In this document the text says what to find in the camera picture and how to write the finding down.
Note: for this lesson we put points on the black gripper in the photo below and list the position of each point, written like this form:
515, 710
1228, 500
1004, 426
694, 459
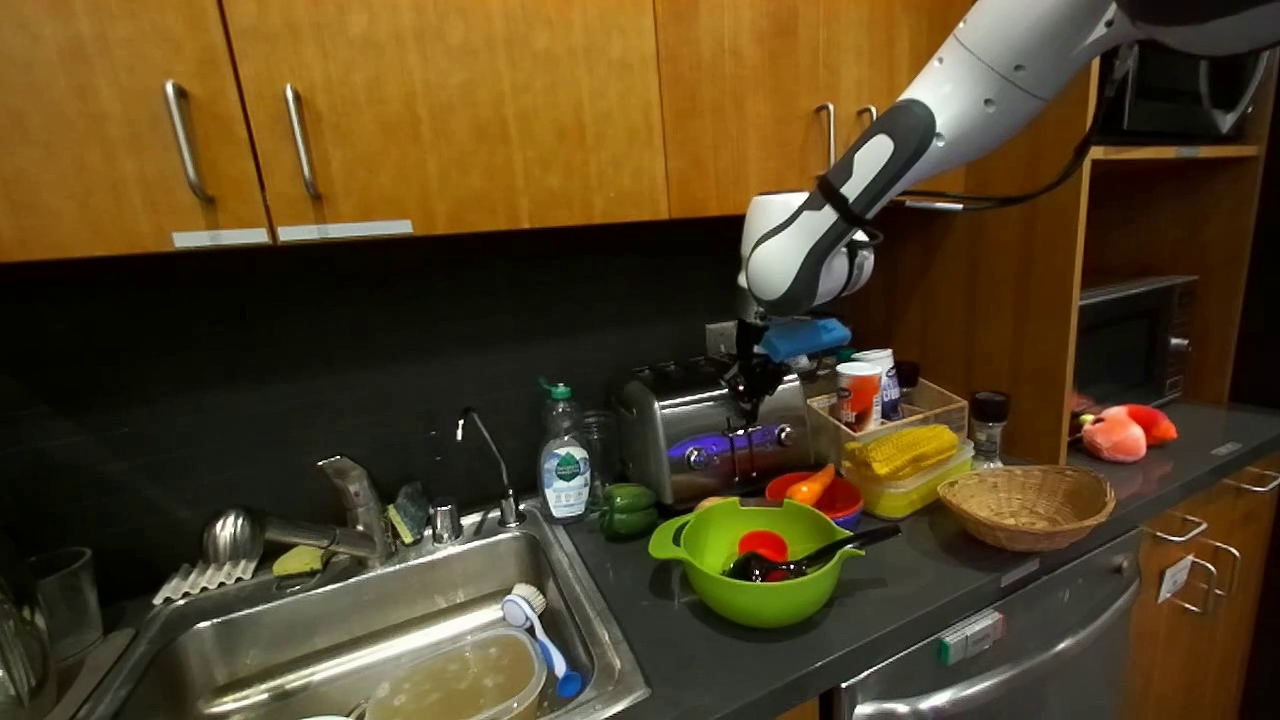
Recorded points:
756, 367

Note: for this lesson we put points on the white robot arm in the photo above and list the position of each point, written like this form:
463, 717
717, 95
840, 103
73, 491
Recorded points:
991, 79

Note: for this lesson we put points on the silver toaster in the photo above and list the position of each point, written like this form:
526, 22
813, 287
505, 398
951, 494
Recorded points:
686, 433

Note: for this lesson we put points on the white red canister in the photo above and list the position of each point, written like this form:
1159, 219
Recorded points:
857, 395

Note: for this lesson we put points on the orange carrot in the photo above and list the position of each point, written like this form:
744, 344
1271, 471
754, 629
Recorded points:
808, 487

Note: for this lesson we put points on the wooden condiment box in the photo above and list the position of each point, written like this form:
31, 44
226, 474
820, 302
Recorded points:
921, 404

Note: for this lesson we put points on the red small bowl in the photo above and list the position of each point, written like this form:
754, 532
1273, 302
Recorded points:
836, 499

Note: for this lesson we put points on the yellow plastic container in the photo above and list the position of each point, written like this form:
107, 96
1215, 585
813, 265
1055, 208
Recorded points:
899, 471

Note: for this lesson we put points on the green colander bowl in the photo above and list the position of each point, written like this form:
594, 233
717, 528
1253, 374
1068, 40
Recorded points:
756, 566

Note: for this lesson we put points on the green bell pepper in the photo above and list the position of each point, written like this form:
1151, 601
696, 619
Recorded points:
625, 509

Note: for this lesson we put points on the dish soap bottle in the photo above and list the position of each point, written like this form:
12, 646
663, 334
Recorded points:
564, 460

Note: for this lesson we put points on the pepper grinder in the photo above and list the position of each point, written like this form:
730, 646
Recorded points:
991, 414

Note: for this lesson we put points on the wicker basket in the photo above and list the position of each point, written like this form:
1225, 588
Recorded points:
1030, 505

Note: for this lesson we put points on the dish brush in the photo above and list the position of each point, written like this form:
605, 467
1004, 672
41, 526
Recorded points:
521, 607

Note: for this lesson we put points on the red plush toy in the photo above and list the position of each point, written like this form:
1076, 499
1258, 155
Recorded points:
1126, 433

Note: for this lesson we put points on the lower microwave oven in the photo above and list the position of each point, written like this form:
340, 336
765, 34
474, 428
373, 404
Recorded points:
1132, 342

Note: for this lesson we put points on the dishwasher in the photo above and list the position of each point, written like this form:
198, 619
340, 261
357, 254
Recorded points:
1008, 639

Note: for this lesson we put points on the steel sink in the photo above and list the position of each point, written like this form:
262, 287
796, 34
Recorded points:
287, 650

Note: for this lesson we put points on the wall outlet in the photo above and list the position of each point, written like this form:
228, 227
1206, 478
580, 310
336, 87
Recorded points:
723, 336

